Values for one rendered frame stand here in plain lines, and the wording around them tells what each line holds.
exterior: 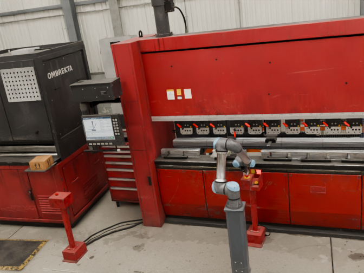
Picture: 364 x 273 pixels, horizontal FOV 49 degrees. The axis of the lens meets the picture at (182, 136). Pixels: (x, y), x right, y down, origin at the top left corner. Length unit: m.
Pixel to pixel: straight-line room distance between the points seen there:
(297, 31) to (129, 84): 1.87
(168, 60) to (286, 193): 1.95
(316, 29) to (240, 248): 2.21
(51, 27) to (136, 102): 5.82
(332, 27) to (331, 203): 1.82
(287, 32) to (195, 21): 4.68
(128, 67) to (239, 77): 1.22
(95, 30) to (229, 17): 3.05
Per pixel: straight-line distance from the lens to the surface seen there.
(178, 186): 4.91
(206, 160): 4.68
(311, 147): 4.77
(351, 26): 4.15
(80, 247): 5.00
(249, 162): 4.01
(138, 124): 4.68
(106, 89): 4.36
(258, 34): 4.22
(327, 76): 4.24
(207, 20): 8.62
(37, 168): 5.04
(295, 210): 4.70
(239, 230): 3.93
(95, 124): 4.53
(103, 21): 9.42
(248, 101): 4.39
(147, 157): 4.79
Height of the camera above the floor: 2.68
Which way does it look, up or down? 19 degrees down
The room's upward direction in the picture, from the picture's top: 8 degrees counter-clockwise
